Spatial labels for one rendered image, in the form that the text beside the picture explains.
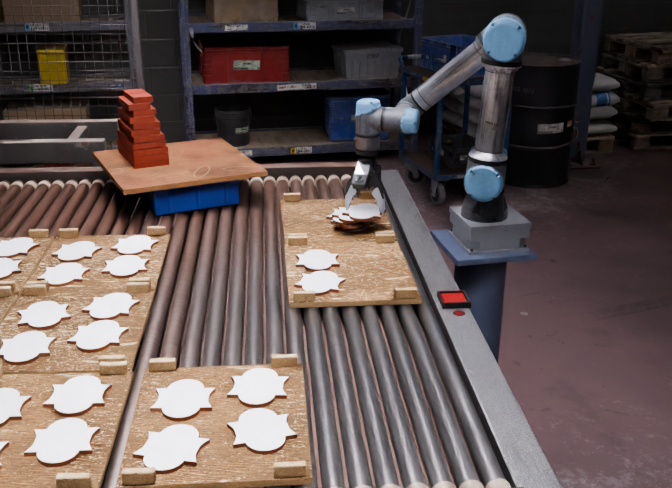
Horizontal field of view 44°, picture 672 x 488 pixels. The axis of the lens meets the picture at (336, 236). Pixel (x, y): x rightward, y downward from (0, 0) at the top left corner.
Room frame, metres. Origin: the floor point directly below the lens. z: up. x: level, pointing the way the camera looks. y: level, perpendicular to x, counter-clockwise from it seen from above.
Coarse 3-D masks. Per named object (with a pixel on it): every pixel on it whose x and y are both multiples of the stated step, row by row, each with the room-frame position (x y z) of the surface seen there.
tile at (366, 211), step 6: (360, 204) 2.56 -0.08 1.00; (366, 204) 2.56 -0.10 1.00; (372, 204) 2.56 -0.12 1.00; (348, 210) 2.50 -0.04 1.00; (354, 210) 2.50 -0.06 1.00; (360, 210) 2.50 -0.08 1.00; (366, 210) 2.50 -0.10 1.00; (372, 210) 2.50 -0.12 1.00; (378, 210) 2.50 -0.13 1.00; (354, 216) 2.44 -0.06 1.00; (360, 216) 2.44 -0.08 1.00; (366, 216) 2.44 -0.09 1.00; (372, 216) 2.45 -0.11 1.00; (378, 216) 2.45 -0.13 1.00
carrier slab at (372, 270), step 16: (288, 256) 2.27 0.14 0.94; (352, 256) 2.27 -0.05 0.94; (368, 256) 2.27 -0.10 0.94; (384, 256) 2.28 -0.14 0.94; (400, 256) 2.28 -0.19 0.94; (288, 272) 2.16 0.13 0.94; (304, 272) 2.16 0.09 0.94; (336, 272) 2.16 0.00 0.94; (352, 272) 2.16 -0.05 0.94; (368, 272) 2.16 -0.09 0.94; (384, 272) 2.16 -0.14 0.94; (400, 272) 2.16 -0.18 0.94; (288, 288) 2.05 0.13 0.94; (352, 288) 2.05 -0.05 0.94; (368, 288) 2.05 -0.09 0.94; (384, 288) 2.05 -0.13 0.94; (304, 304) 1.96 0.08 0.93; (320, 304) 1.97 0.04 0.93; (336, 304) 1.97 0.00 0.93; (352, 304) 1.98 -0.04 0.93; (368, 304) 1.98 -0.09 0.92; (384, 304) 1.98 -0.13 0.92
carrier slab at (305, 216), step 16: (288, 208) 2.69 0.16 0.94; (304, 208) 2.69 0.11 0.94; (320, 208) 2.69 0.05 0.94; (336, 208) 2.70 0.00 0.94; (288, 224) 2.54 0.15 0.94; (304, 224) 2.54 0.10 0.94; (320, 224) 2.54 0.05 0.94; (336, 224) 2.54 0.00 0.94; (384, 224) 2.54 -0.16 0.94; (320, 240) 2.40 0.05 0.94; (336, 240) 2.40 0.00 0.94; (352, 240) 2.40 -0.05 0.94; (368, 240) 2.40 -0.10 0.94
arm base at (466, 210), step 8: (464, 200) 2.57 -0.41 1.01; (472, 200) 2.52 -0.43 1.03; (496, 200) 2.51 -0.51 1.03; (504, 200) 2.54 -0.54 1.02; (464, 208) 2.54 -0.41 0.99; (472, 208) 2.51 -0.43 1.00; (480, 208) 2.51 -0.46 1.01; (488, 208) 2.50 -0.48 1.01; (496, 208) 2.50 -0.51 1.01; (504, 208) 2.54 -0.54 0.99; (464, 216) 2.53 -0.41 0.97; (472, 216) 2.50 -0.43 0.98; (480, 216) 2.49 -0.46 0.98; (488, 216) 2.49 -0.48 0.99; (496, 216) 2.49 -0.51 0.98; (504, 216) 2.51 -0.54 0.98
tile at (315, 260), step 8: (296, 256) 2.26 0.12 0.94; (304, 256) 2.25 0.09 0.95; (312, 256) 2.25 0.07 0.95; (320, 256) 2.25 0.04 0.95; (328, 256) 2.25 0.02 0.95; (336, 256) 2.26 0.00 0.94; (296, 264) 2.19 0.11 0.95; (304, 264) 2.19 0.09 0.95; (312, 264) 2.19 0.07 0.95; (320, 264) 2.19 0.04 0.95; (328, 264) 2.19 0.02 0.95; (336, 264) 2.20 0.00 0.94
